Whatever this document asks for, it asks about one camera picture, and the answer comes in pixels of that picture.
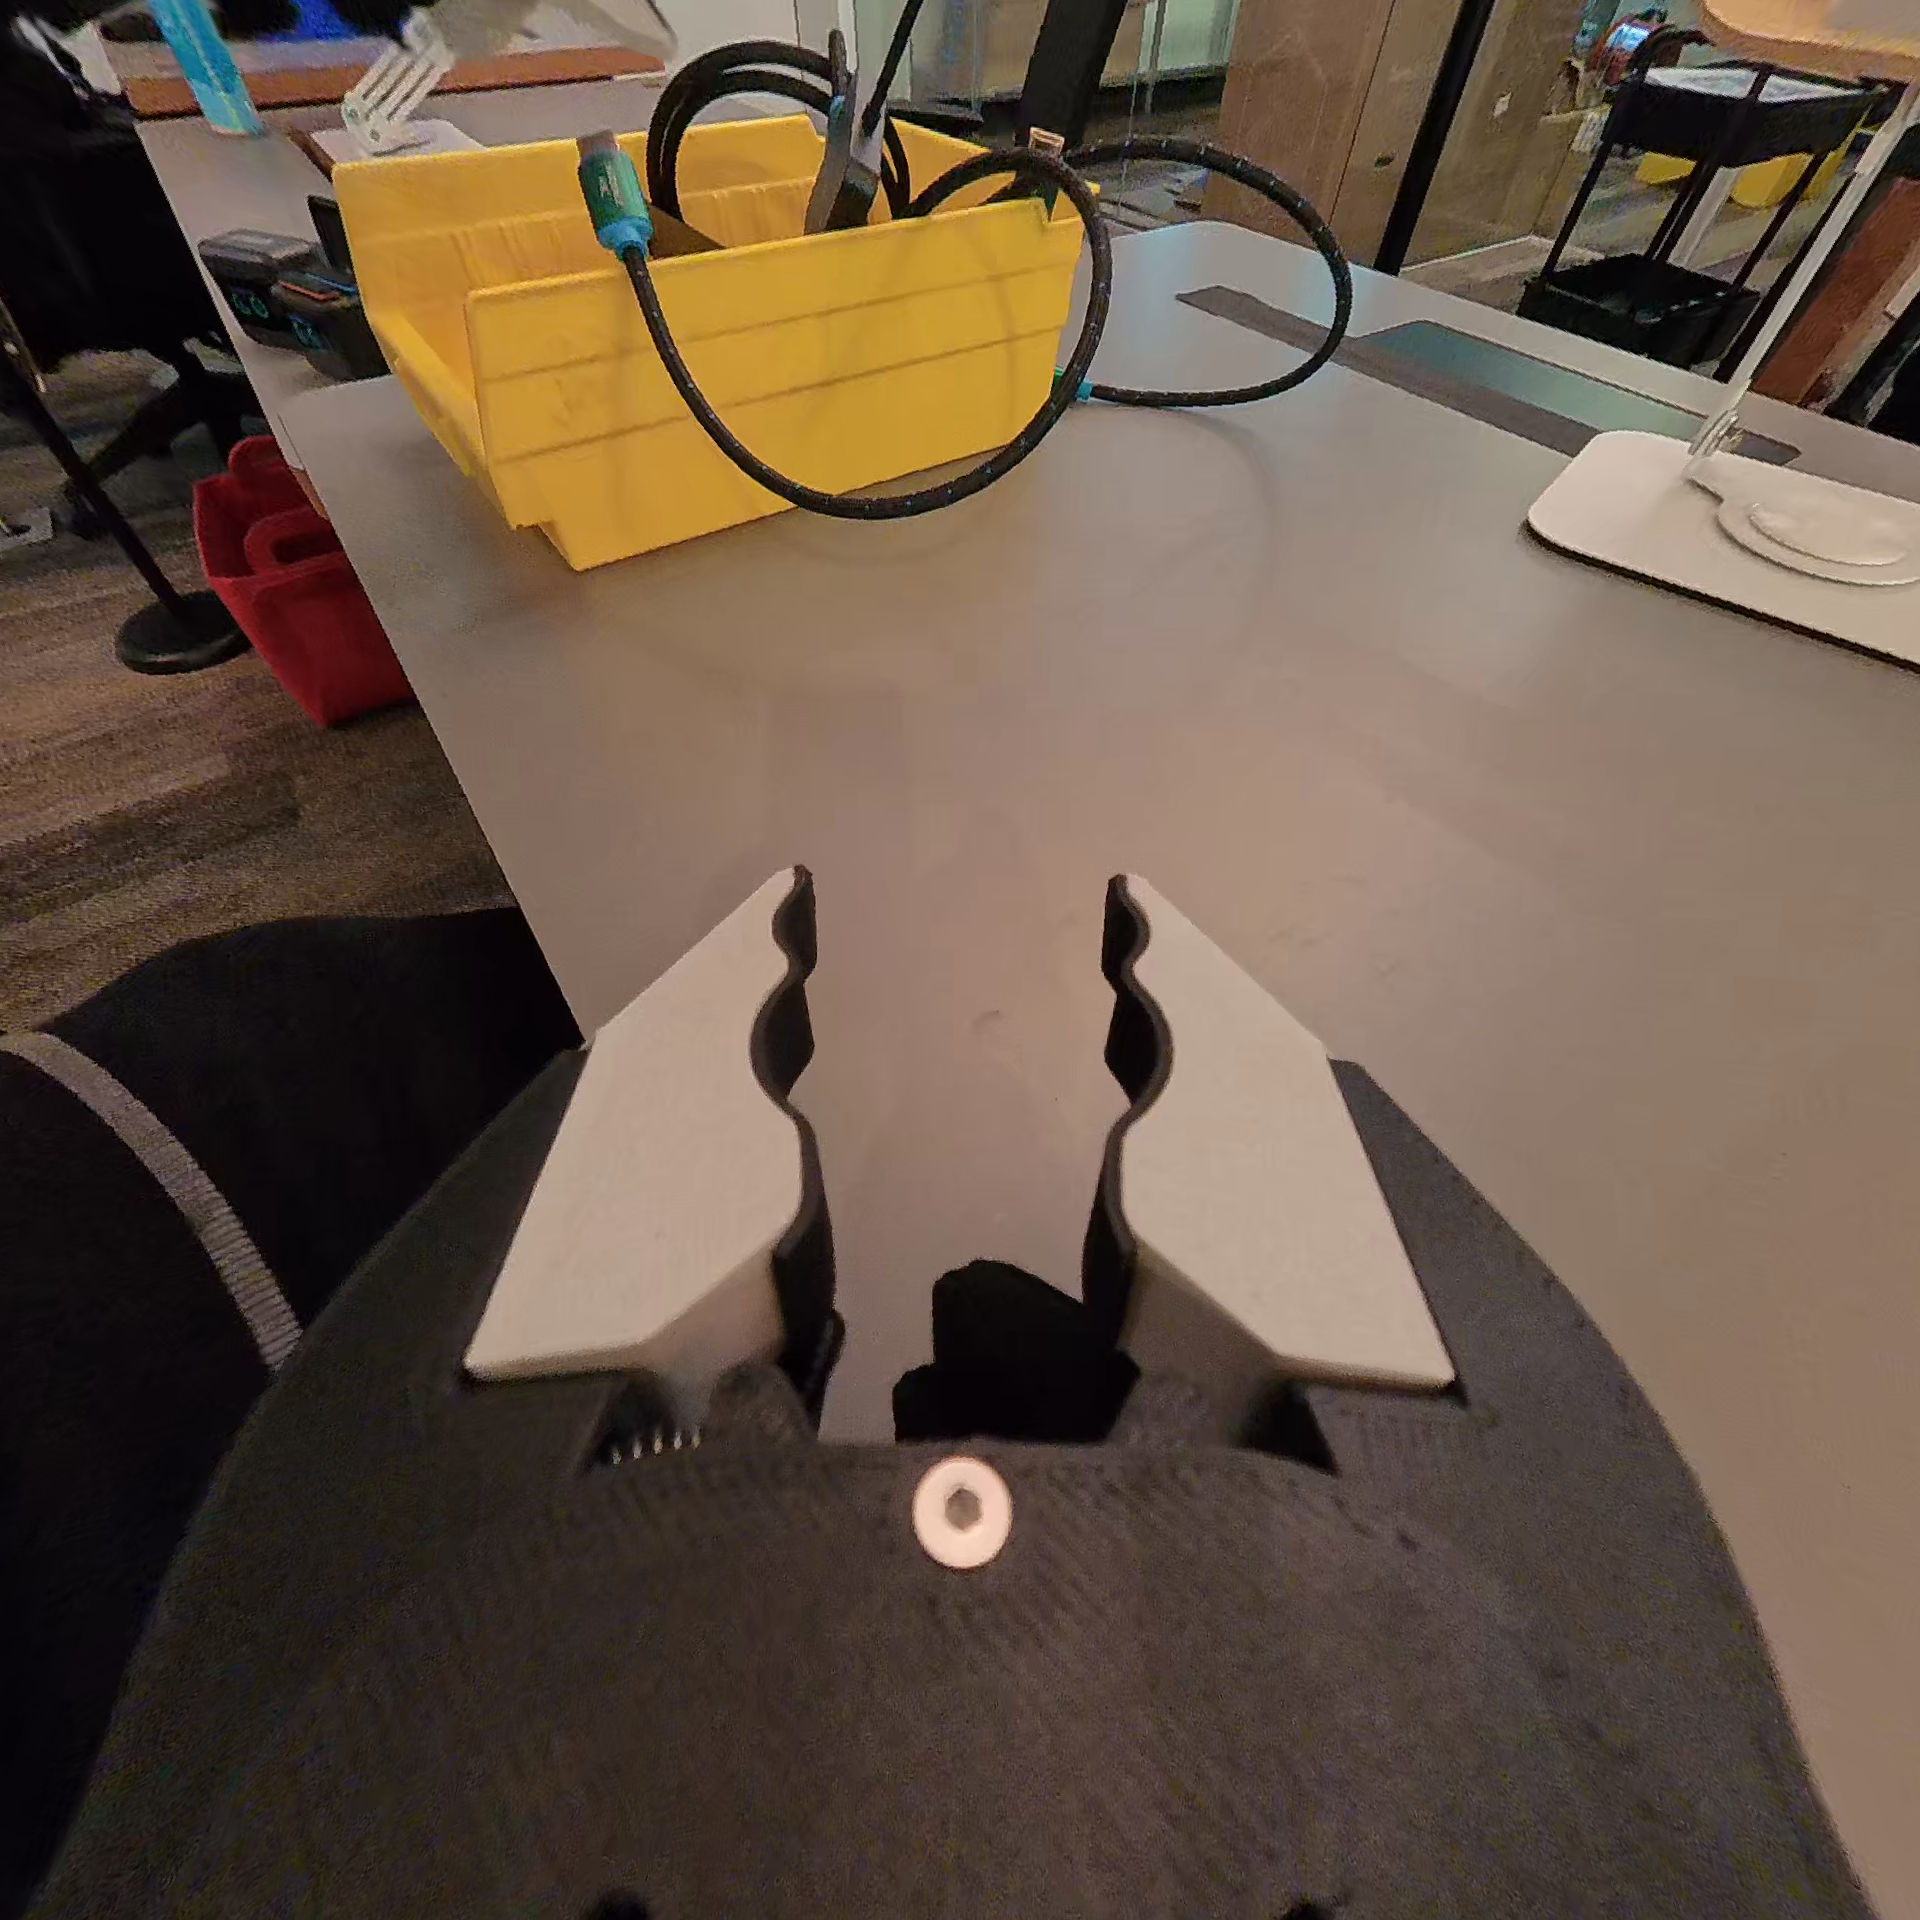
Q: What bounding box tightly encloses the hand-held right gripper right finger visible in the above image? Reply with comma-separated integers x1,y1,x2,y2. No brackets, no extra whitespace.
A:
1080,874,1456,1450

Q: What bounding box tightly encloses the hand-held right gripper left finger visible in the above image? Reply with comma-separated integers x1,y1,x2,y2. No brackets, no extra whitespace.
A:
462,864,842,1427

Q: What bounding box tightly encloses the yellow plastic bin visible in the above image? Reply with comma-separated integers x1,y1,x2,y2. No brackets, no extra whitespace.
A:
329,113,1104,576

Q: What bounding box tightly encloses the black braided hdmi cable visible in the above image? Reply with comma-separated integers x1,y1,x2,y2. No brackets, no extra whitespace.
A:
1035,134,1356,411
576,128,1116,522

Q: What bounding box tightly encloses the thin black switch cable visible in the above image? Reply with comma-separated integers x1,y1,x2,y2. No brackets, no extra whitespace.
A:
647,42,921,231

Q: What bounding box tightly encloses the person's right hand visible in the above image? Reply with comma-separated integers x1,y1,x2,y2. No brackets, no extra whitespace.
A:
891,1258,1139,1447

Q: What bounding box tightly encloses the red storage bin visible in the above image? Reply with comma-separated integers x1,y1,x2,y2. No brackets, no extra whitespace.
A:
192,435,416,729

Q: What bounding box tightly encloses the black floor stand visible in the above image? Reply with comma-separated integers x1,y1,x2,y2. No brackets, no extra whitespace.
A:
0,299,252,675

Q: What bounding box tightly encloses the white stand with wooden board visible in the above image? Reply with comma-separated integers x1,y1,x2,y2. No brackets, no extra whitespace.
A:
1527,0,1920,670

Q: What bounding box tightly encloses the teal desk hatch cover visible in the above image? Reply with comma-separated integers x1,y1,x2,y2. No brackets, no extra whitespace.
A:
1347,320,1801,463

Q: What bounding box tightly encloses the black battery charger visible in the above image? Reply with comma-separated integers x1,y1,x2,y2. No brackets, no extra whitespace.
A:
200,195,395,385

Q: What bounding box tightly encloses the black vertical pole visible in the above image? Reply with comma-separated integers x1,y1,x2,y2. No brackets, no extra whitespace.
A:
1371,0,1503,276

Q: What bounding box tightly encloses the large cardboard box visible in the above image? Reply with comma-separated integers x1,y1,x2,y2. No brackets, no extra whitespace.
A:
1200,0,1593,274

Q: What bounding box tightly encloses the black high-back chair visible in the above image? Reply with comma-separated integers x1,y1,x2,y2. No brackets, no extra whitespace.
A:
0,30,250,497

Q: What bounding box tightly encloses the black mesh office chair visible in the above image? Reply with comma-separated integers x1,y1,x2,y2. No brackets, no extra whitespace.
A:
1020,0,1161,153

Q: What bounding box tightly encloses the wooden side desk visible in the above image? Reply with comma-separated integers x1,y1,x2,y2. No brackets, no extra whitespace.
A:
120,46,665,119

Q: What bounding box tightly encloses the teal packet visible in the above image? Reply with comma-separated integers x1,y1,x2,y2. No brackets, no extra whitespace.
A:
152,0,268,140

